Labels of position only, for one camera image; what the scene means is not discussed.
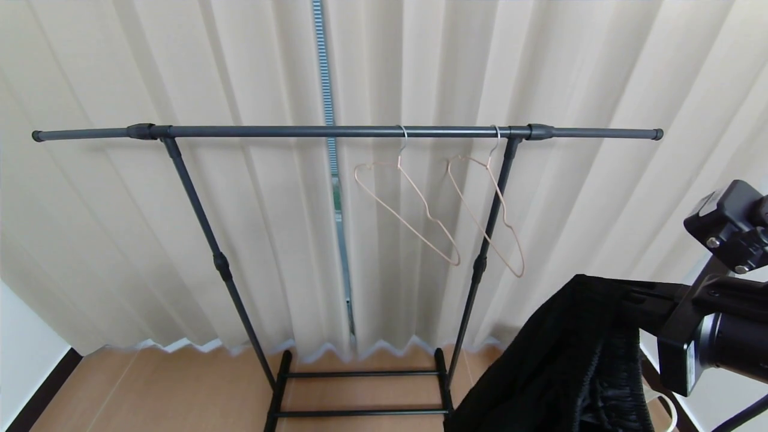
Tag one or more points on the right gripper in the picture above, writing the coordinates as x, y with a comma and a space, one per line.
741, 348

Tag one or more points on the black shorts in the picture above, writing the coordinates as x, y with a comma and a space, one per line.
540, 372

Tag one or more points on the pink clothes hanger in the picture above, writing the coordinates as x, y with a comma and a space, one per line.
405, 143
498, 143

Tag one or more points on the white laundry basket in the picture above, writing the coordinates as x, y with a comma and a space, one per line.
674, 416

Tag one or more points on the black clothes rack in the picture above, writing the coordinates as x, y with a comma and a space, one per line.
300, 131

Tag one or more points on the beige curtain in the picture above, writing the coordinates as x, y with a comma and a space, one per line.
180, 60

